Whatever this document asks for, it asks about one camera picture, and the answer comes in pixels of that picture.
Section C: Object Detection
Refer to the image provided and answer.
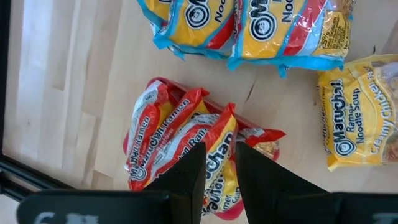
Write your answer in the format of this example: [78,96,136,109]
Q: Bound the yellow Maruchan chicken ramen pack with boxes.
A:
[317,53,398,172]

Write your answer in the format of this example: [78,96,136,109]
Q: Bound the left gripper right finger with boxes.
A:
[235,142,333,224]

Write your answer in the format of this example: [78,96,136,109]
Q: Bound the red plastic bin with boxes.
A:
[123,76,280,222]

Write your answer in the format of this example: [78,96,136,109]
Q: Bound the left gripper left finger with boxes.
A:
[144,142,206,224]

